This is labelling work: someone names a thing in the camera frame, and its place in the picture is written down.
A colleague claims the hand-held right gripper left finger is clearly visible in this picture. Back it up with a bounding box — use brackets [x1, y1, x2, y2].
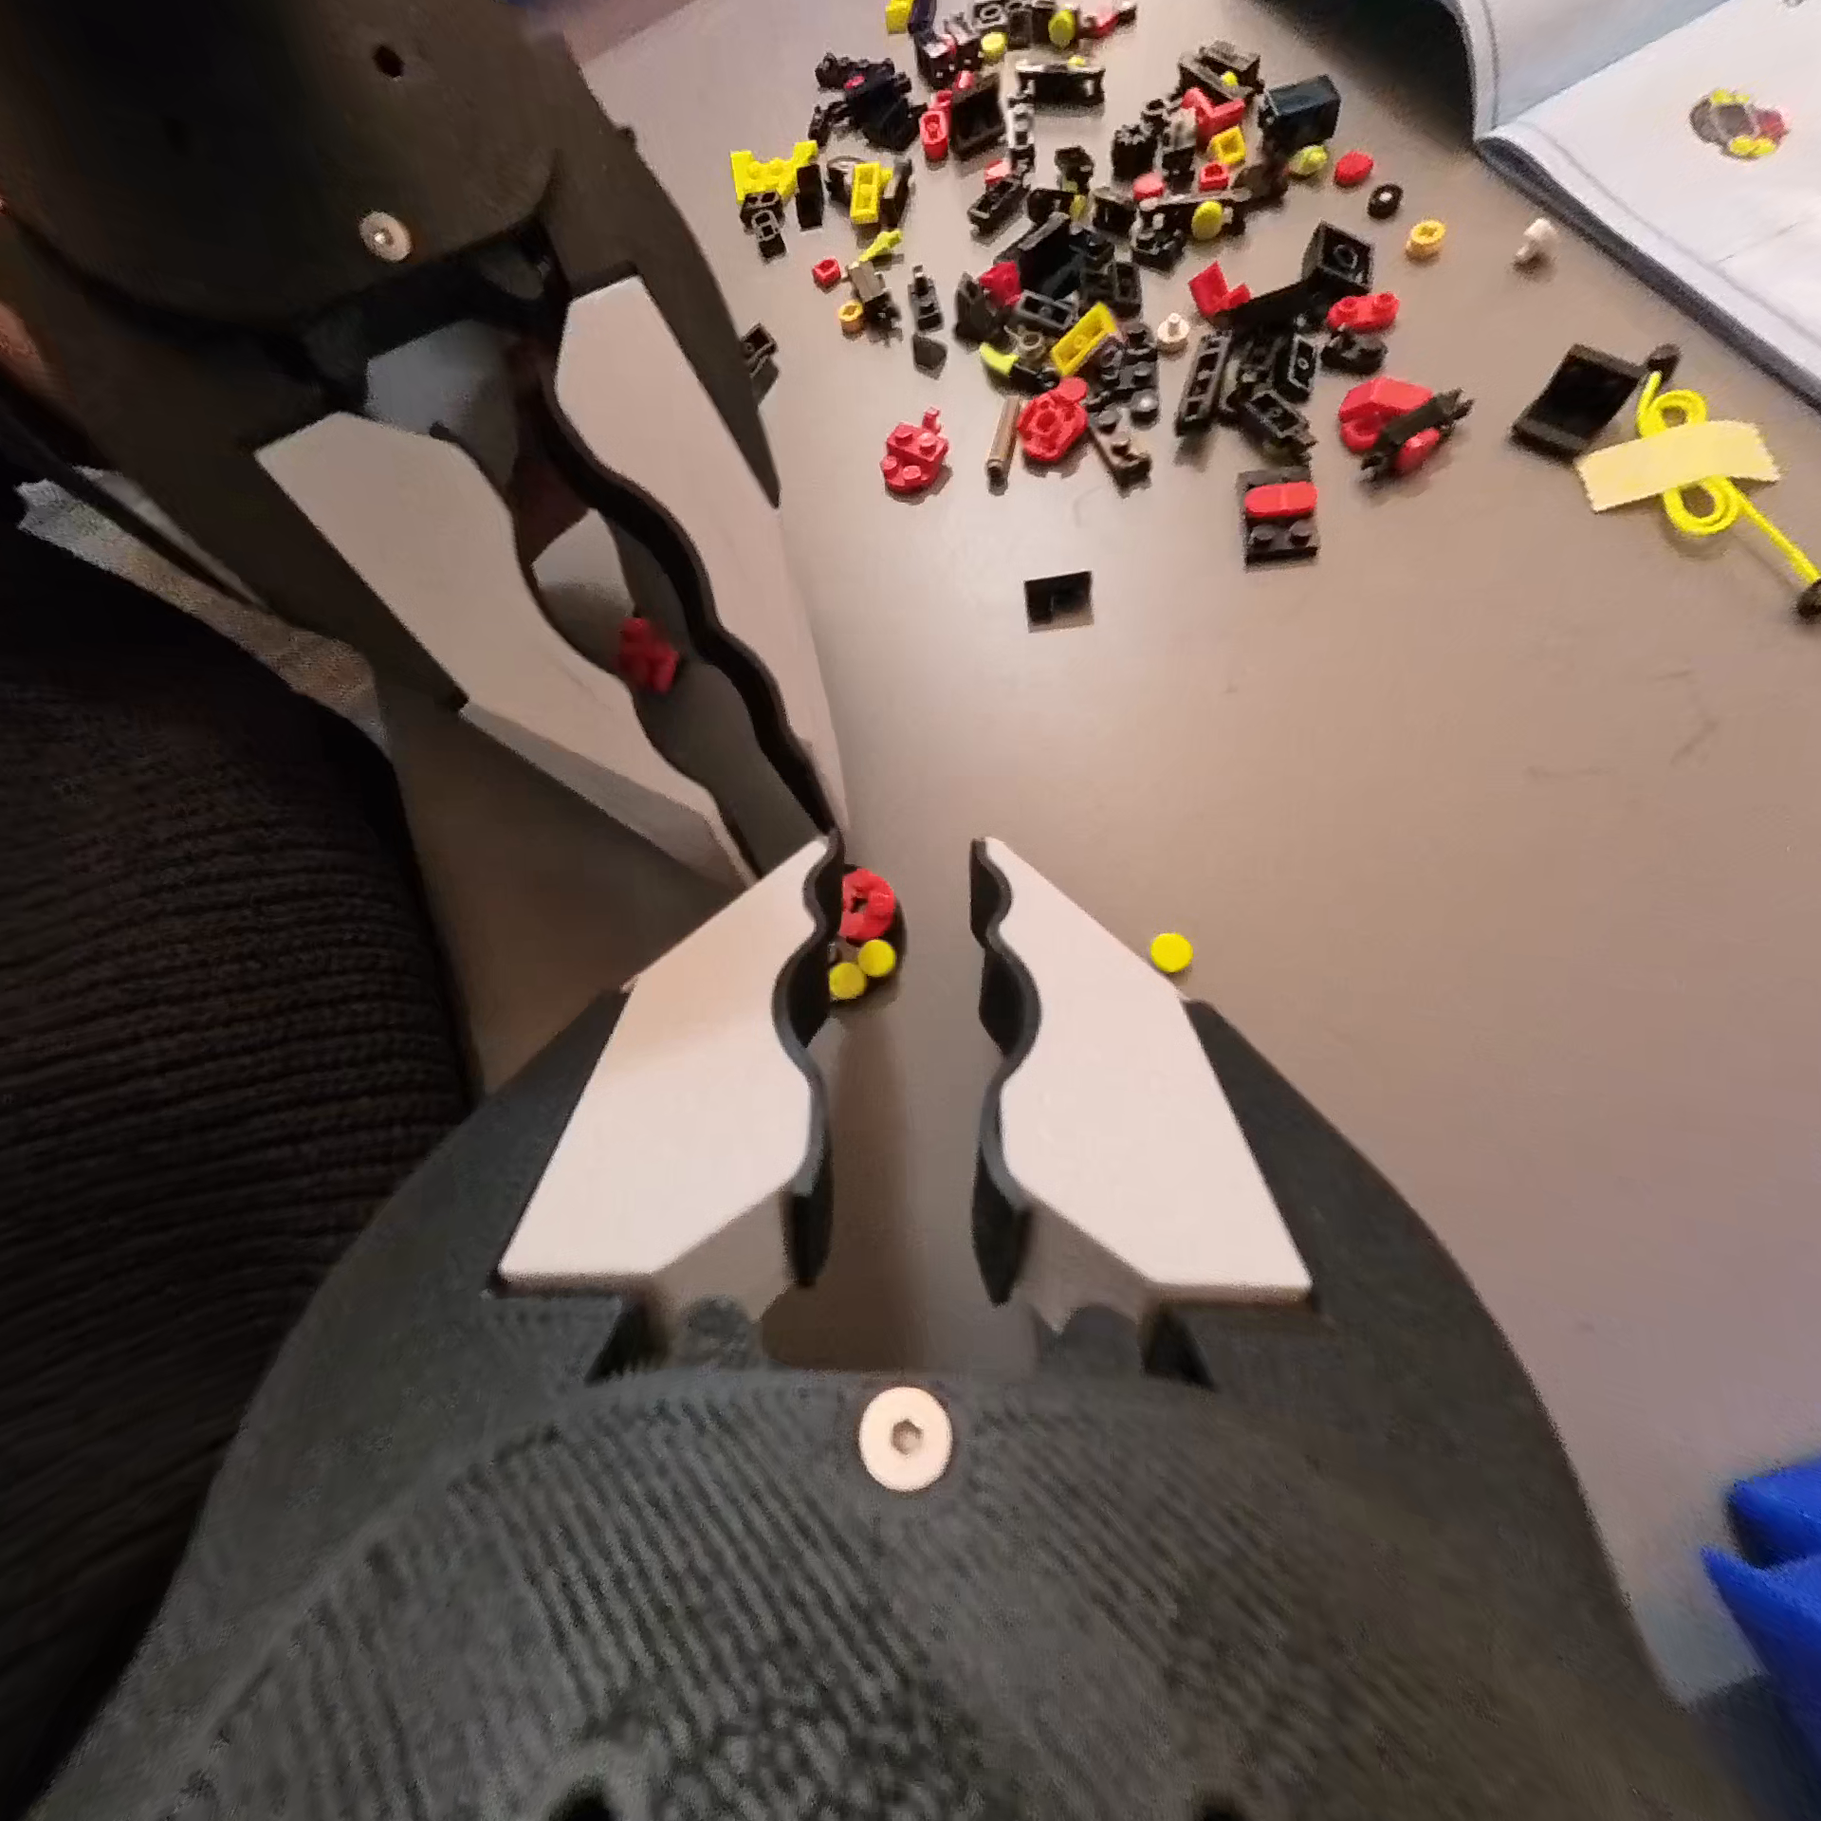
[494, 836, 847, 1324]

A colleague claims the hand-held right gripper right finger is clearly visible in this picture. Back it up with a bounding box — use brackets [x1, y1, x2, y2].
[971, 836, 1314, 1342]

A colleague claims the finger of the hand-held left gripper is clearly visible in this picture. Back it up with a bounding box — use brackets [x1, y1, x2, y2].
[254, 410, 797, 884]
[530, 273, 852, 843]

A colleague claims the round black lego plate assembly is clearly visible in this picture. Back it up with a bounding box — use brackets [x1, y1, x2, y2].
[828, 865, 905, 1007]

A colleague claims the red round lego plate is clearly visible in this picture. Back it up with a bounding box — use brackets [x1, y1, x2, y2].
[1016, 378, 1096, 465]

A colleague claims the pile of lego pieces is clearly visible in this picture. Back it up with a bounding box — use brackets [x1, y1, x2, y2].
[729, 0, 1403, 471]

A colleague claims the black lego plate red tile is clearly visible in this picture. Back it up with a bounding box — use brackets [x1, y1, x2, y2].
[1240, 471, 1323, 565]

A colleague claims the red black lego clip piece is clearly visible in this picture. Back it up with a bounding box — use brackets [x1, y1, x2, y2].
[1338, 372, 1474, 480]

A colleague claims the black lego slope piece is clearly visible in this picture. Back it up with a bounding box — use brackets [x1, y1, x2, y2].
[1511, 345, 1681, 459]

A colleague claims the lego instruction booklet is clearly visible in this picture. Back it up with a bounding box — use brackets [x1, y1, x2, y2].
[1449, 0, 1821, 407]

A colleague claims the person's black knit sweater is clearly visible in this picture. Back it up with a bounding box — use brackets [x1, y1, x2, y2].
[0, 654, 480, 1821]

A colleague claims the blue storage bin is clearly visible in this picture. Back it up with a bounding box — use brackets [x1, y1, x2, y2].
[1700, 1479, 1821, 1696]

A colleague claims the beige tape strip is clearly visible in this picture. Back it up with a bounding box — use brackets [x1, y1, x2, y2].
[1576, 420, 1779, 511]

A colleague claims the neon yellow string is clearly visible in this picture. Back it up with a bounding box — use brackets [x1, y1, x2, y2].
[1632, 372, 1821, 620]

